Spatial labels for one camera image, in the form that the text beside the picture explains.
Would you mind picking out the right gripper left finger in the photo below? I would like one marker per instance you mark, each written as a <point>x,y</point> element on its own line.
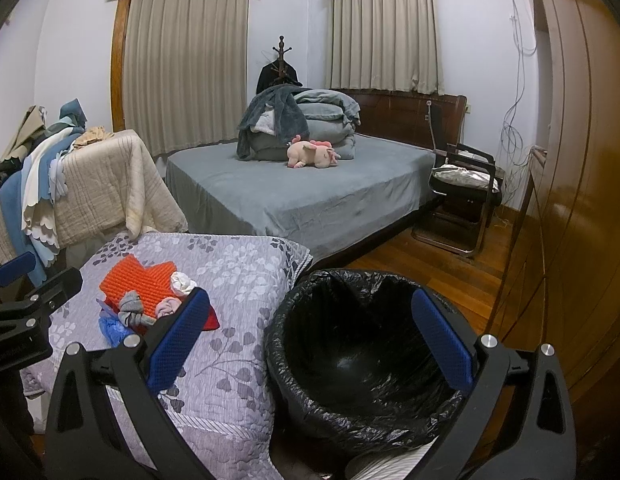
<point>170,340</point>

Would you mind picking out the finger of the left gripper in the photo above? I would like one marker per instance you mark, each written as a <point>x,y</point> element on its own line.
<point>54,293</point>
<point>16,268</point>

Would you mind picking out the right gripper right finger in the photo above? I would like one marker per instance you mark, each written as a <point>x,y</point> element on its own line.
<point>447,348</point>

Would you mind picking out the red sock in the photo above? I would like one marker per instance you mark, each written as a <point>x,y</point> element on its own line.
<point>212,323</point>

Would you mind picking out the blue plastic bag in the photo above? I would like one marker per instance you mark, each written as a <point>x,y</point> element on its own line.
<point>111,328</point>

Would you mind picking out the grey sock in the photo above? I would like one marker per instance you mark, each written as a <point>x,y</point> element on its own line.
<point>131,311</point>

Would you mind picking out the white tissue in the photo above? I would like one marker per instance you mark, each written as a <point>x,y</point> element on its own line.
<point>181,284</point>

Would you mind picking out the orange foam net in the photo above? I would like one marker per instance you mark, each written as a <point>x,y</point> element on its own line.
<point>153,284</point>

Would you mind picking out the pink face mask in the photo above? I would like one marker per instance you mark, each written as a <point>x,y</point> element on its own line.
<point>167,306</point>

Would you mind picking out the black lined trash bin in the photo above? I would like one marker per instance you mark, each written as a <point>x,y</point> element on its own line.
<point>350,371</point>

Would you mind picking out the grey floral quilt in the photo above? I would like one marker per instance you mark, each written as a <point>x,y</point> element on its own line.
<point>220,401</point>

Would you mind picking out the blue white cloth pile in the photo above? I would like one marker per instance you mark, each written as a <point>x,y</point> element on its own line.
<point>27,199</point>

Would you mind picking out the beige quilt over chair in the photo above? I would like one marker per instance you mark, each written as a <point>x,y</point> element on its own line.
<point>114,184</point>

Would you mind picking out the brown wooden wardrobe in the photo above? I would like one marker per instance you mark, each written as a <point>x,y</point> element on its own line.
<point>562,283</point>

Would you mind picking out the black metal chair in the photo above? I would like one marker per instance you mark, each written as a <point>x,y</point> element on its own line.
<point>465,189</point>

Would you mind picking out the bed with grey sheet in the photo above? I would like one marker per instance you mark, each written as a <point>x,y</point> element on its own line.
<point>325,210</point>

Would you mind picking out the dark wooden headboard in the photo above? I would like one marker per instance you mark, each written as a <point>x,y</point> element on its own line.
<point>402,116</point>

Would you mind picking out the pink plush pig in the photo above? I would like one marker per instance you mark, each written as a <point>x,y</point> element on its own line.
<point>318,154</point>

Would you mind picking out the left beige curtain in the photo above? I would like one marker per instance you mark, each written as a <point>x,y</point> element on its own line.
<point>185,72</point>

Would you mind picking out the beige curtain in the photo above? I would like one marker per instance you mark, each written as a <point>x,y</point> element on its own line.
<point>185,72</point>
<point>390,45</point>

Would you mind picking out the folded grey blanket pile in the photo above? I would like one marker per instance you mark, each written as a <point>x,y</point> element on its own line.
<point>288,118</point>

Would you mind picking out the wooden coat stand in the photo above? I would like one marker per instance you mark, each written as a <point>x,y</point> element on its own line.
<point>279,71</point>

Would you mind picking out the right beige curtain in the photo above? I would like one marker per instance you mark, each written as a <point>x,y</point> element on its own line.
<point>390,45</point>

